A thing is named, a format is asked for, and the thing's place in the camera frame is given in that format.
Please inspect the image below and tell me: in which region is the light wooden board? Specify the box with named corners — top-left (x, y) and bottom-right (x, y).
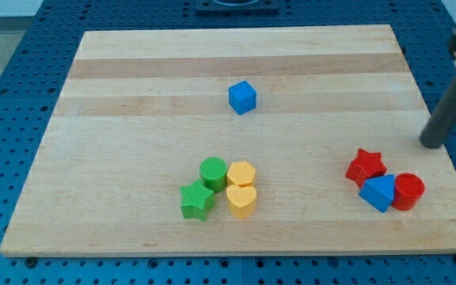
top-left (0, 25), bottom-right (456, 257)

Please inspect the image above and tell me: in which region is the green cylinder block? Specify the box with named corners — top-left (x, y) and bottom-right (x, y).
top-left (199, 157), bottom-right (228, 192)

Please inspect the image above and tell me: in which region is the yellow hexagon block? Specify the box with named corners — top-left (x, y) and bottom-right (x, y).
top-left (226, 161), bottom-right (257, 187)

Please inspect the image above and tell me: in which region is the yellow heart block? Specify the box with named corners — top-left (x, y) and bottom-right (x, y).
top-left (226, 184), bottom-right (258, 219)

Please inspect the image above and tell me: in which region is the green star block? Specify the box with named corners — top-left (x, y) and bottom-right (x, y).
top-left (179, 180), bottom-right (215, 222)

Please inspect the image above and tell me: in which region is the blue triangle block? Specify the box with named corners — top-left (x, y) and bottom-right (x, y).
top-left (359, 174), bottom-right (395, 213)

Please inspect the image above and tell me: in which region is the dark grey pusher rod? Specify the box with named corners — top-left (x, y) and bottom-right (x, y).
top-left (419, 75), bottom-right (456, 149)

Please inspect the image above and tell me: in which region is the blue cube block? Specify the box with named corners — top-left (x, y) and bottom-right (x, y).
top-left (228, 81), bottom-right (257, 115)

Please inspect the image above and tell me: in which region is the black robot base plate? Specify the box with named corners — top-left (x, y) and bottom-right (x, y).
top-left (193, 0), bottom-right (280, 15)

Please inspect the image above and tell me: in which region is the red star block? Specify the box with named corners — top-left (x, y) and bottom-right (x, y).
top-left (345, 148), bottom-right (387, 188)

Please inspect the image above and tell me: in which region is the red cylinder block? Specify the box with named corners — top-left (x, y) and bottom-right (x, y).
top-left (391, 173), bottom-right (425, 211)

